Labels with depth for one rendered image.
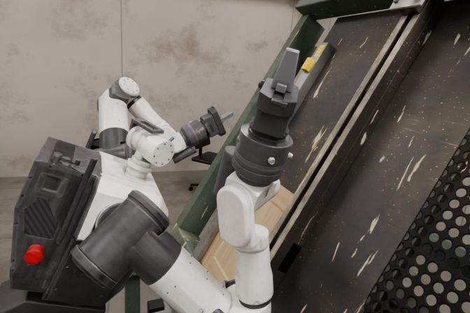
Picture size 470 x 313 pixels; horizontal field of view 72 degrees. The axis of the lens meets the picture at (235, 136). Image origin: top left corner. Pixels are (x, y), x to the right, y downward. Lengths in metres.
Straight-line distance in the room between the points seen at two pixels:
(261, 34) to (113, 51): 2.07
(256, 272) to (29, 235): 0.45
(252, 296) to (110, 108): 0.73
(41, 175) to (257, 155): 0.43
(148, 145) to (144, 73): 3.89
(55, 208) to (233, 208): 0.37
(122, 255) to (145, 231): 0.05
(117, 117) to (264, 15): 4.10
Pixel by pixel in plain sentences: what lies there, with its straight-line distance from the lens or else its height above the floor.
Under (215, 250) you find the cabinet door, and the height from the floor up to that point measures 0.96.
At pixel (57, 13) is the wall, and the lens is 4.75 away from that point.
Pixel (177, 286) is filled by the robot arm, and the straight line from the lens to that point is 0.63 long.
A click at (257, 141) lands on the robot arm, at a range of 0.50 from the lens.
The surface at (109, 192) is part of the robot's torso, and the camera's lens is 0.71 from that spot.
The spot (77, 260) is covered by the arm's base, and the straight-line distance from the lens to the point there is 0.60.
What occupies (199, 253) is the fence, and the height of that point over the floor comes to 0.92.
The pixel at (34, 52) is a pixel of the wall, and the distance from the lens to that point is 4.79.
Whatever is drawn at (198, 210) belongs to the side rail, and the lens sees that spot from 1.48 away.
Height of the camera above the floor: 1.62
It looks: 13 degrees down
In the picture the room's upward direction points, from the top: 4 degrees clockwise
